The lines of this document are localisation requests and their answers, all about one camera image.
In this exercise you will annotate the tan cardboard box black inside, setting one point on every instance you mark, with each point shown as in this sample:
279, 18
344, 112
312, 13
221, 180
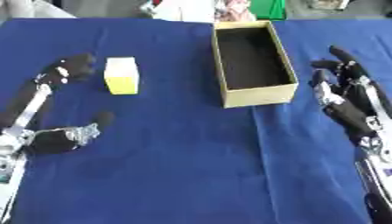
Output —
253, 64

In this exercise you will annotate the pink and white object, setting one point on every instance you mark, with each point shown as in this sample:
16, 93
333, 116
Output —
232, 10

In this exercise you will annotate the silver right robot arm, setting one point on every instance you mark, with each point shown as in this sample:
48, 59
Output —
376, 180

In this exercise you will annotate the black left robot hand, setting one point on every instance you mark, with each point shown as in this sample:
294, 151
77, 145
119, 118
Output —
48, 141

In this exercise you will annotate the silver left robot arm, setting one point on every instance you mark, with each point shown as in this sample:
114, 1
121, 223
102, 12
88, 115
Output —
10, 163

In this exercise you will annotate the yellow and white block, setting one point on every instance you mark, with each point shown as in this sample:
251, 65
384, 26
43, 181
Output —
121, 75

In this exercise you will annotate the green object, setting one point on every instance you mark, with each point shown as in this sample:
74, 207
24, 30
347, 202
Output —
269, 8

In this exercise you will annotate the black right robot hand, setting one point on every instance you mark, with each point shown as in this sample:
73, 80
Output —
352, 112

